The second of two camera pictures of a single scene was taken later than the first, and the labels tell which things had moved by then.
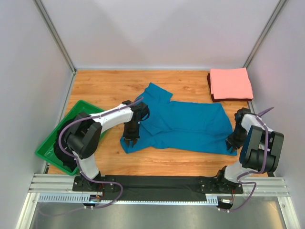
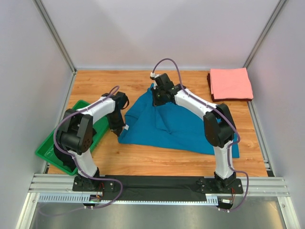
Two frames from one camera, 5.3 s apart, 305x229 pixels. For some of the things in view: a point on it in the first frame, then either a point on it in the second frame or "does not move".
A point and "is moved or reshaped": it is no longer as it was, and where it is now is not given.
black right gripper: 233,141 → 157,100
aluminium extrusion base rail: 61,185 does not move
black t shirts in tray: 69,161 does not move
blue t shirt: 180,126 is moved or reshaped
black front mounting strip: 156,188 does not move
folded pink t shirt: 230,83 does not move
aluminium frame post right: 276,12 does not move
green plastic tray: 45,150 does not move
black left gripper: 131,137 → 118,125
